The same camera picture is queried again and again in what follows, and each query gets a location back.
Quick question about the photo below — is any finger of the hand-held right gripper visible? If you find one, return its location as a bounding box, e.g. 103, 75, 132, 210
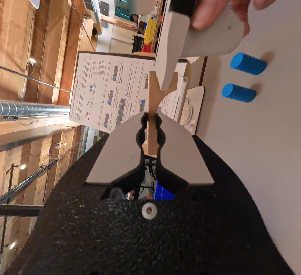
154, 0, 191, 91

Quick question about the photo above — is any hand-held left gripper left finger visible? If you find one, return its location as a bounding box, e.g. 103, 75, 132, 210
85, 112, 148, 193

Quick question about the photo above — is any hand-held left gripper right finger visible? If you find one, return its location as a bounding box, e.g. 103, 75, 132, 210
155, 112, 215, 195

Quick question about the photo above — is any wooden arch block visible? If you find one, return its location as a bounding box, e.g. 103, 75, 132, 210
147, 71, 179, 156

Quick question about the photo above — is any blue wooden cylinder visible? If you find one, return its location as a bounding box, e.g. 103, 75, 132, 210
222, 83, 257, 103
230, 52, 267, 76

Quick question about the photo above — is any person's right hand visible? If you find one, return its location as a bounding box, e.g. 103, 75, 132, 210
190, 0, 281, 37

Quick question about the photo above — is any stack of yellow bins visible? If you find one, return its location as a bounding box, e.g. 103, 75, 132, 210
143, 17, 157, 45

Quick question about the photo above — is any blue plastic bin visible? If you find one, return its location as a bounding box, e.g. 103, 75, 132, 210
154, 182, 175, 201

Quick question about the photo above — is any white stand base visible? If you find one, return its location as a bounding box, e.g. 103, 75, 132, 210
179, 85, 205, 135

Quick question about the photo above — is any printed instruction sheet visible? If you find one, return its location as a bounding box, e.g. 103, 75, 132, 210
69, 52, 188, 135

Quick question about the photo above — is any black steel beam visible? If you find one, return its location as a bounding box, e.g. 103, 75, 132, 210
0, 204, 43, 217

